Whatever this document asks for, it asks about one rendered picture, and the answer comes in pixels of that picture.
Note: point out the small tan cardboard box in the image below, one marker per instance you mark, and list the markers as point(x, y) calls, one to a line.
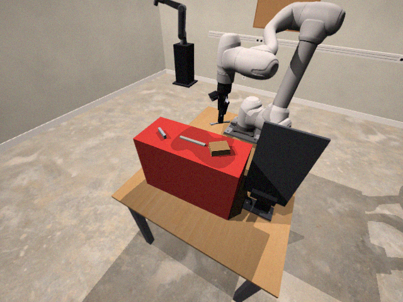
point(219, 148)

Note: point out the red tool chest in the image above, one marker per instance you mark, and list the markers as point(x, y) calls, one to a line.
point(181, 164)

